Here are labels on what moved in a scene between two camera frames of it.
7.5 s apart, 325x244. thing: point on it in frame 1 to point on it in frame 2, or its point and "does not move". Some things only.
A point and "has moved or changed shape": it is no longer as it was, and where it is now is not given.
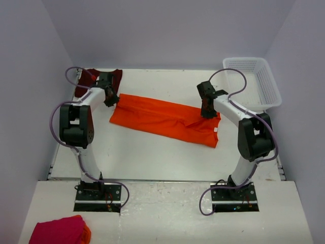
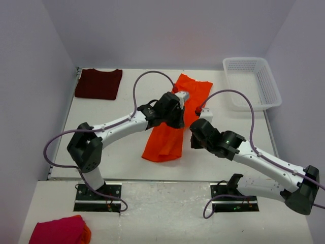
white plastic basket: (261, 91) does not move
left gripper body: (112, 100) to (173, 118)
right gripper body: (207, 112) to (196, 144)
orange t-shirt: (166, 119) has moved or changed shape
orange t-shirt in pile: (86, 235) does not move
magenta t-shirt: (68, 230) does not move
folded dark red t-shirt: (89, 77) does not move
